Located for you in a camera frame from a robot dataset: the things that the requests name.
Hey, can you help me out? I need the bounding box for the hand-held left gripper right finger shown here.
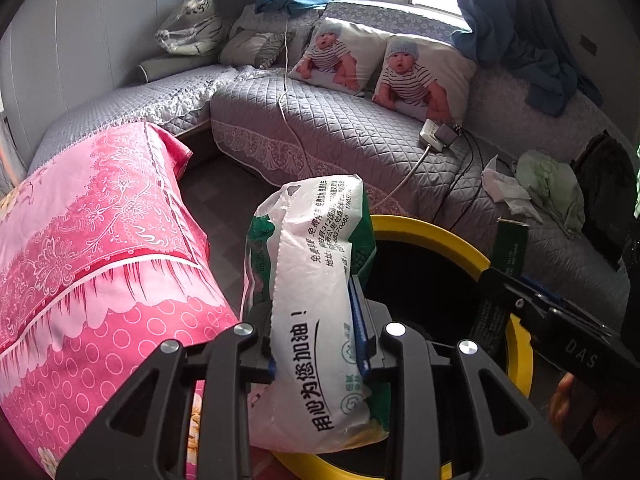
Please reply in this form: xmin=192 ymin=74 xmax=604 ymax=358
xmin=347 ymin=275 xmax=583 ymax=480

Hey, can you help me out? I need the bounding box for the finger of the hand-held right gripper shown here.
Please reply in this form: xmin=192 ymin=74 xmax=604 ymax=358
xmin=520 ymin=274 xmax=613 ymax=333
xmin=481 ymin=267 xmax=551 ymax=323

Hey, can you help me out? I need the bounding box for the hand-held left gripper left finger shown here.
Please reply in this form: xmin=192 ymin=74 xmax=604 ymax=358
xmin=55 ymin=305 xmax=278 ymax=480

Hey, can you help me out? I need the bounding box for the dark green carton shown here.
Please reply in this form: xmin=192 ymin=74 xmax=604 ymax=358
xmin=470 ymin=217 xmax=530 ymax=356

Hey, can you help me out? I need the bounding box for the white and green packet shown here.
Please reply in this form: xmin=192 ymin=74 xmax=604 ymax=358
xmin=241 ymin=174 xmax=391 ymax=453

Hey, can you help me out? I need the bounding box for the yellow-rimmed black bin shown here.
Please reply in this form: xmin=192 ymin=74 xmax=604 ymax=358
xmin=272 ymin=214 xmax=535 ymax=480

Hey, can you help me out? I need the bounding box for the person's right hand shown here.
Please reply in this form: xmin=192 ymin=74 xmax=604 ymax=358
xmin=547 ymin=372 xmax=601 ymax=441

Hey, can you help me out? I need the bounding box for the crumpled white paper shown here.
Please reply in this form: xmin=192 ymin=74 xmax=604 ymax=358
xmin=481 ymin=155 xmax=543 ymax=223

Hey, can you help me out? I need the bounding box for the light green cloth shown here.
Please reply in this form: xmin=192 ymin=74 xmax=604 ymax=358
xmin=515 ymin=149 xmax=586 ymax=238

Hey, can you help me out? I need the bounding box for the black bag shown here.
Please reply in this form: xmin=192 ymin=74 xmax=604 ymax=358
xmin=570 ymin=131 xmax=638 ymax=271

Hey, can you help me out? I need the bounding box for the white power strip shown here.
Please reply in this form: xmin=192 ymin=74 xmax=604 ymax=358
xmin=419 ymin=119 xmax=453 ymax=152

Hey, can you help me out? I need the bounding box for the grey quilted sofa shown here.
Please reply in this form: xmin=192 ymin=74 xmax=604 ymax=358
xmin=27 ymin=0 xmax=636 ymax=351

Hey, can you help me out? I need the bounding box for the pink floral blanket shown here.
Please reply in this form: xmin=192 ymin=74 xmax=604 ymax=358
xmin=0 ymin=120 xmax=281 ymax=480

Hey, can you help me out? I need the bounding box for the baby print pillow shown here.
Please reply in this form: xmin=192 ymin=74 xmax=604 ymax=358
xmin=371 ymin=35 xmax=478 ymax=128
xmin=290 ymin=16 xmax=391 ymax=96

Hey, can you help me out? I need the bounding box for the grey striped cushion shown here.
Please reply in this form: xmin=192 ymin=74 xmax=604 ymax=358
xmin=218 ymin=30 xmax=296 ymax=69

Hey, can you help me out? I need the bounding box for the grey bolster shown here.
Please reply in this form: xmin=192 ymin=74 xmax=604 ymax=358
xmin=137 ymin=52 xmax=221 ymax=83

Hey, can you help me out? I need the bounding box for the clear plastic bag of bedding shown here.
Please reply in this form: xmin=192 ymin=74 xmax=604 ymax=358
xmin=155 ymin=0 xmax=226 ymax=56

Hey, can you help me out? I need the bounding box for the black cable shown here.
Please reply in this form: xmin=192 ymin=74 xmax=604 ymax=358
xmin=440 ymin=127 xmax=488 ymax=221

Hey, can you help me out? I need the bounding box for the white power strip cable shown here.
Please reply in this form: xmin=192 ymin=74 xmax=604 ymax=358
xmin=370 ymin=145 xmax=433 ymax=211

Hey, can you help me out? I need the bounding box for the thin white cable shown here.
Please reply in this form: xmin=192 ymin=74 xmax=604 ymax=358
xmin=277 ymin=10 xmax=296 ymax=126

